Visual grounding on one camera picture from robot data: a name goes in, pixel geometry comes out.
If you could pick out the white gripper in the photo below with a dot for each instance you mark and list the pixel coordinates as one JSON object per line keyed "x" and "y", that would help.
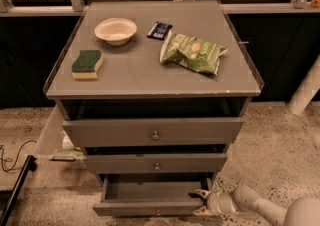
{"x": 214, "y": 203}

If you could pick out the grey bottom drawer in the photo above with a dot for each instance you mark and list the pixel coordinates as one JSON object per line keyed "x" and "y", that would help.
{"x": 158, "y": 194}

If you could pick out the grey drawer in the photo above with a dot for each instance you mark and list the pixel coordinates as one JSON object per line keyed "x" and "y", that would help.
{"x": 158, "y": 194}
{"x": 152, "y": 132}
{"x": 155, "y": 163}

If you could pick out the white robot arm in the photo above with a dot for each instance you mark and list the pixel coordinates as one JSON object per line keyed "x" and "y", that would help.
{"x": 245, "y": 203}

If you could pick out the grey middle drawer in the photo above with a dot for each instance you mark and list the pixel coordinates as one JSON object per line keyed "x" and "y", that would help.
{"x": 155, "y": 163}

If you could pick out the grey top drawer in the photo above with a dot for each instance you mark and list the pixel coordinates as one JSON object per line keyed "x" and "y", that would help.
{"x": 152, "y": 132}

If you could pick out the grey drawer cabinet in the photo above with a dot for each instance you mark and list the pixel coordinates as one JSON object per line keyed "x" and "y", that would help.
{"x": 133, "y": 84}

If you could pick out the green chip bag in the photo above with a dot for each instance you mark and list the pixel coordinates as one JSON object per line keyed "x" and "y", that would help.
{"x": 192, "y": 53}

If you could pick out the clear plastic bin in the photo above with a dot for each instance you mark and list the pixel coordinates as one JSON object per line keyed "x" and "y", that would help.
{"x": 48, "y": 149}

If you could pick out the white pole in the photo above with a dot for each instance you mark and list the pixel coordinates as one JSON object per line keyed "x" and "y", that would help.
{"x": 306, "y": 90}

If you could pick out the black metal bar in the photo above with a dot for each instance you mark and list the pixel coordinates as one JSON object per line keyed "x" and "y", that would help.
{"x": 9, "y": 197}

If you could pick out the dark blue snack packet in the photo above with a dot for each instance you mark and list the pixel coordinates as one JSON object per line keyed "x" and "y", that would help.
{"x": 159, "y": 31}

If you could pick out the green yellow sponge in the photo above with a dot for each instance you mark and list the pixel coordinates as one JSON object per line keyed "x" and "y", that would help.
{"x": 87, "y": 64}

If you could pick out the white paper bowl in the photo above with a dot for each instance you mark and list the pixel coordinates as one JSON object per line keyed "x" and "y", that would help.
{"x": 115, "y": 31}

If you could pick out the orange fruit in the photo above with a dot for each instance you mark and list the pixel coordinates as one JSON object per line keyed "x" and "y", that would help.
{"x": 315, "y": 3}

